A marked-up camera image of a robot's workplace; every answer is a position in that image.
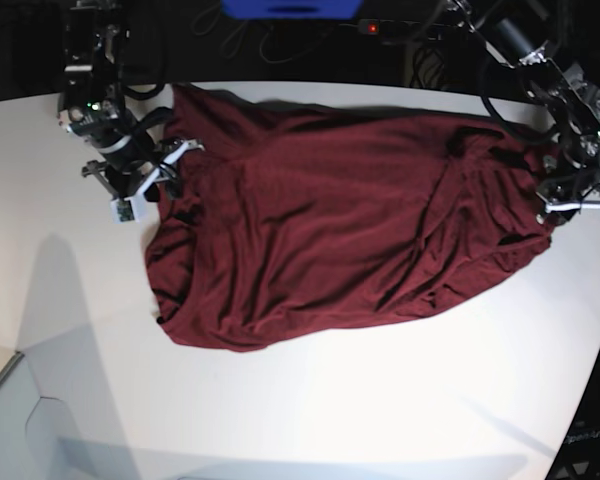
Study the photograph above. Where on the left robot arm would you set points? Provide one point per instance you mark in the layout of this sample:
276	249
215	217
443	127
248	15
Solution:
533	43

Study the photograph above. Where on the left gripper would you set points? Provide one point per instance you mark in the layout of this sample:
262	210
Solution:
569	188

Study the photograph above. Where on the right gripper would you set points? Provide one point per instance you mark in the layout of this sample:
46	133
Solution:
139	170

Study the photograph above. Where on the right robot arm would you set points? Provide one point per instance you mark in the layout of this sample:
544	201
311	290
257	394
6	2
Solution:
93	107

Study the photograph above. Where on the blue box at top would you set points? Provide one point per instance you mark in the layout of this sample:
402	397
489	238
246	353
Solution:
291	9

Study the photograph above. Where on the black power strip red light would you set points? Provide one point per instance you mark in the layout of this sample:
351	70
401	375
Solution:
394	32

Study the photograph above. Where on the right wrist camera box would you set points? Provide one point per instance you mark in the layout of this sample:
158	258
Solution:
130	209

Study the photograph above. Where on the dark red t-shirt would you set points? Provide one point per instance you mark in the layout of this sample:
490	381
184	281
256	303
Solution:
293	222

